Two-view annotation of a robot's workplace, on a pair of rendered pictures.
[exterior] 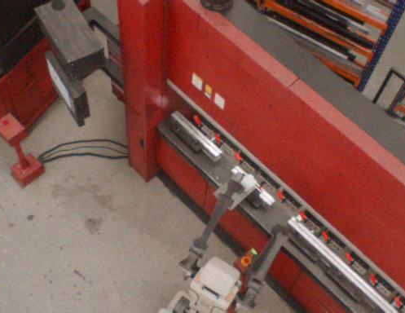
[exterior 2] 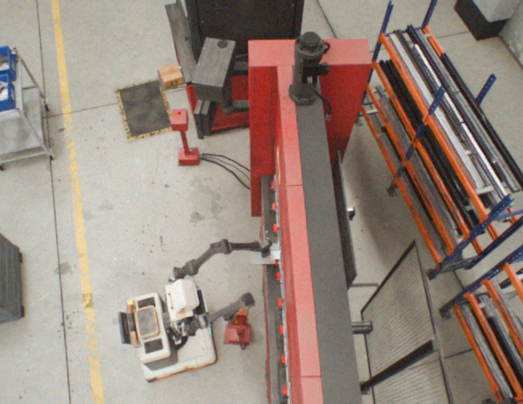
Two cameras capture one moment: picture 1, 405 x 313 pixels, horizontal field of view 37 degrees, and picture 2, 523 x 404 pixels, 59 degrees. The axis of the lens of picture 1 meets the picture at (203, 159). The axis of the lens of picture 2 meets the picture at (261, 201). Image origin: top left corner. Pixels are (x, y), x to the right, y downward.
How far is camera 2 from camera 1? 167 cm
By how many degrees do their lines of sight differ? 23
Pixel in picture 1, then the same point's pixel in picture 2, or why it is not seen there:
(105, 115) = not seen: hidden behind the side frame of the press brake
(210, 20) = (282, 104)
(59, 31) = (206, 59)
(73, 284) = (153, 243)
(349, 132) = (297, 249)
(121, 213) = (218, 224)
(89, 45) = (214, 79)
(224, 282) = (179, 300)
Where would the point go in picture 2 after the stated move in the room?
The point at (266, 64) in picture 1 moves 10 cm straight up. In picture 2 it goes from (289, 159) to (289, 150)
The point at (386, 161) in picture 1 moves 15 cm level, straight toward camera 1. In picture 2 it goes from (302, 292) to (273, 298)
